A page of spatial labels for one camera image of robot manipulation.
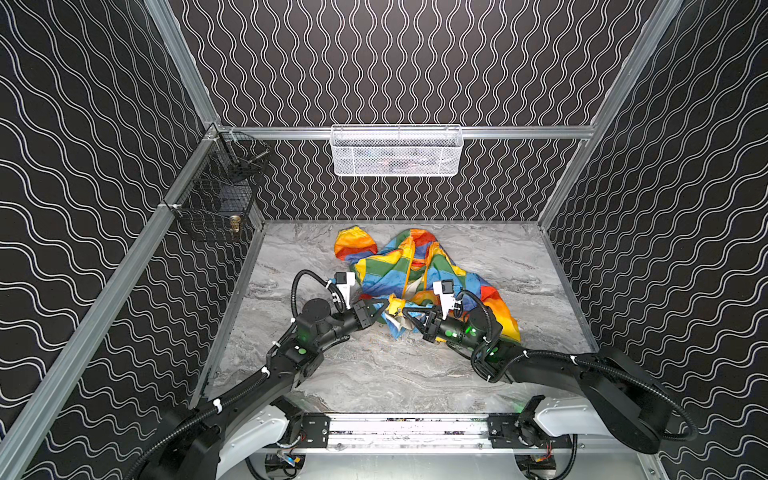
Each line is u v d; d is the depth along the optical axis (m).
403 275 1.00
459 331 0.68
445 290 0.69
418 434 0.75
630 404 0.43
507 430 0.74
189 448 0.40
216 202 0.94
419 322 0.73
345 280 0.70
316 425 0.76
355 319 0.67
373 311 0.74
